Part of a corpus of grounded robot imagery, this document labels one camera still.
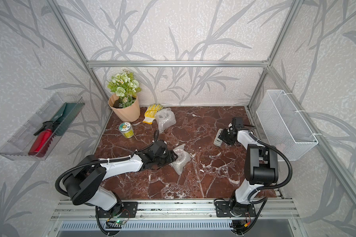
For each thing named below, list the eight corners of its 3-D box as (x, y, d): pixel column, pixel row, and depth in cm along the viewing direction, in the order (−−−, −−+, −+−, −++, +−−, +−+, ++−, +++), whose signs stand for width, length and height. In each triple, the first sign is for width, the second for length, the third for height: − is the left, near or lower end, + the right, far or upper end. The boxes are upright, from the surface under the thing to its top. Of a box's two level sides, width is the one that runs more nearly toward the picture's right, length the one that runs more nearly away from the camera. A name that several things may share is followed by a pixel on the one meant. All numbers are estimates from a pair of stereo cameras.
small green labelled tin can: (121, 138, 104) (116, 131, 97) (124, 129, 109) (120, 122, 102) (133, 138, 104) (129, 131, 97) (135, 129, 109) (132, 122, 102)
